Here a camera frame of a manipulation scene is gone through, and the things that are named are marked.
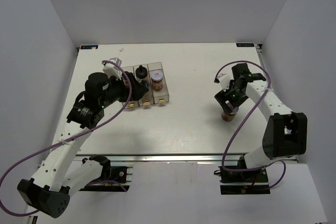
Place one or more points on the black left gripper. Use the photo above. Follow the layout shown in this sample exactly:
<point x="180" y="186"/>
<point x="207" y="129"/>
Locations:
<point x="138" y="90"/>

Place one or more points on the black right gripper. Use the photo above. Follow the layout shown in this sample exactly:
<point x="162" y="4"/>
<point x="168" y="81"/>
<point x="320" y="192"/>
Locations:
<point x="223" y="96"/>

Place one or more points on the black-nozzle white powder bottle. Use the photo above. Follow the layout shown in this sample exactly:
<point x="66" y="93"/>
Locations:
<point x="141" y="73"/>

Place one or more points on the red-label orange spice jar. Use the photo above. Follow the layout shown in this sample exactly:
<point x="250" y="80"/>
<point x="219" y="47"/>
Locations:
<point x="157" y="79"/>

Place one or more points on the silver-lid brown spice jar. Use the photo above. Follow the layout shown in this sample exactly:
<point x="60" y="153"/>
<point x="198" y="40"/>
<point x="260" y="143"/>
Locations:
<point x="230" y="116"/>

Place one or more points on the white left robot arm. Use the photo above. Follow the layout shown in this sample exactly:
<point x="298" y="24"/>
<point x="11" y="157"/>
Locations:
<point x="50" y="188"/>

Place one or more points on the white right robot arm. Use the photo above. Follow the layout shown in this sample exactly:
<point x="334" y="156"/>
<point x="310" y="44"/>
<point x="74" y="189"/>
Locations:
<point x="286" y="131"/>

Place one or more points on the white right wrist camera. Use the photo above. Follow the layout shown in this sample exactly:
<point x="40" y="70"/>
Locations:
<point x="223" y="80"/>

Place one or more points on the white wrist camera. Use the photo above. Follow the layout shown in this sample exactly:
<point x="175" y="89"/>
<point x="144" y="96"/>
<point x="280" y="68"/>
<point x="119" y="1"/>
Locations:
<point x="111" y="70"/>
<point x="223" y="80"/>

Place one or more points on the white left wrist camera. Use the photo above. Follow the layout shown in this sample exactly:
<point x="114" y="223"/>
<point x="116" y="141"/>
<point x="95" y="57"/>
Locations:
<point x="111" y="70"/>

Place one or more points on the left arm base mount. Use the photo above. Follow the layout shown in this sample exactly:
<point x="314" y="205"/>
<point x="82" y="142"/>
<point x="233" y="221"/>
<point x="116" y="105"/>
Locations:
<point x="119" y="181"/>

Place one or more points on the aluminium table rail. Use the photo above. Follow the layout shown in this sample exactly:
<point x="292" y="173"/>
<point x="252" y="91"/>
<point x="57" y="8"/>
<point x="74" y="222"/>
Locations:
<point x="233" y="158"/>

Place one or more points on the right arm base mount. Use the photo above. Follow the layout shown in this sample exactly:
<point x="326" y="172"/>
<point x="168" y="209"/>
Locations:
<point x="243" y="183"/>

